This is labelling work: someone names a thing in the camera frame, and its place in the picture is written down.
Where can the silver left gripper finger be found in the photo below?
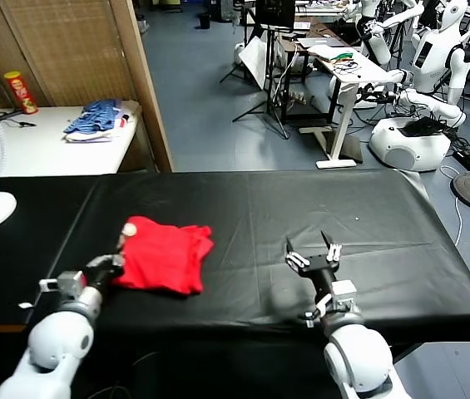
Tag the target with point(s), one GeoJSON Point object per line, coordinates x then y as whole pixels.
{"type": "Point", "coordinates": [118, 260]}

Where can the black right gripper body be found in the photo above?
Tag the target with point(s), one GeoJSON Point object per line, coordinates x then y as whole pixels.
{"type": "Point", "coordinates": [322, 268]}

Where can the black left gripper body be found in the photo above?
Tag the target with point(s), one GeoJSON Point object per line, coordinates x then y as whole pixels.
{"type": "Point", "coordinates": [103, 271]}

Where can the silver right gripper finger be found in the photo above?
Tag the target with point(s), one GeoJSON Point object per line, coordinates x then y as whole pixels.
{"type": "Point", "coordinates": [333, 251]}
{"type": "Point", "coordinates": [297, 258]}

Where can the red t-shirt with cartoon print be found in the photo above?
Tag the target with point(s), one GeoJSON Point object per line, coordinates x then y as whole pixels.
{"type": "Point", "coordinates": [164, 257]}

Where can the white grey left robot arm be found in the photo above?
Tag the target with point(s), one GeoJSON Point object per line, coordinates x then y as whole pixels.
{"type": "Point", "coordinates": [55, 345]}

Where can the white folded garment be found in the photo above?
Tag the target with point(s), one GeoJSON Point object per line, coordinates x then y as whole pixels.
{"type": "Point", "coordinates": [89, 138]}

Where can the white side table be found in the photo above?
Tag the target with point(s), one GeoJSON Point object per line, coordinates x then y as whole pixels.
{"type": "Point", "coordinates": [43, 149]}

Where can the blue striped folded garment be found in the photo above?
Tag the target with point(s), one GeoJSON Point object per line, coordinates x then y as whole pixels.
{"type": "Point", "coordinates": [93, 118]}

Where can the white power strip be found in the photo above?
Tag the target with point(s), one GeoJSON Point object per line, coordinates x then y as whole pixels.
{"type": "Point", "coordinates": [298, 98]}

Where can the white standing desk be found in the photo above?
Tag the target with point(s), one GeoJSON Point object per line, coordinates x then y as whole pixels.
{"type": "Point", "coordinates": [355, 79]}

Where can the black tripod stand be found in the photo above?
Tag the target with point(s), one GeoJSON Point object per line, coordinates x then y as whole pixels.
{"type": "Point", "coordinates": [271, 83]}

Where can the red chips can yellow lid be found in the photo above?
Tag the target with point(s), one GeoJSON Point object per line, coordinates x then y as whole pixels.
{"type": "Point", "coordinates": [21, 93]}

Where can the white reflector panel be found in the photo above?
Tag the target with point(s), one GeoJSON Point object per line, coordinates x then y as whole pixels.
{"type": "Point", "coordinates": [255, 58]}

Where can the dark brown desk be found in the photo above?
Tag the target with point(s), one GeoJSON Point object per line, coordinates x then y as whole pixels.
{"type": "Point", "coordinates": [293, 50]}

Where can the grey laptop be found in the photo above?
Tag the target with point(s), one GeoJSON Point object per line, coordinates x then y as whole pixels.
{"type": "Point", "coordinates": [322, 42]}

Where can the white humanoid robot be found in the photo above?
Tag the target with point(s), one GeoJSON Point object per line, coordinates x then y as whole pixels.
{"type": "Point", "coordinates": [430, 62]}

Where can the white humanoid robot slim torso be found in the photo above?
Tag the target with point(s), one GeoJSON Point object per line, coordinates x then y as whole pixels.
{"type": "Point", "coordinates": [378, 37]}

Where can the black monitor on stand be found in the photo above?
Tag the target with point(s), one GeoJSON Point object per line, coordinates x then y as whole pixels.
{"type": "Point", "coordinates": [275, 12]}

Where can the black trash bin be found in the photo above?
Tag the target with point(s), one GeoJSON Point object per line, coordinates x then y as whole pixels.
{"type": "Point", "coordinates": [204, 21]}

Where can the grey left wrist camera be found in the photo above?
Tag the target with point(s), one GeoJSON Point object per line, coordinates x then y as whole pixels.
{"type": "Point", "coordinates": [70, 282]}

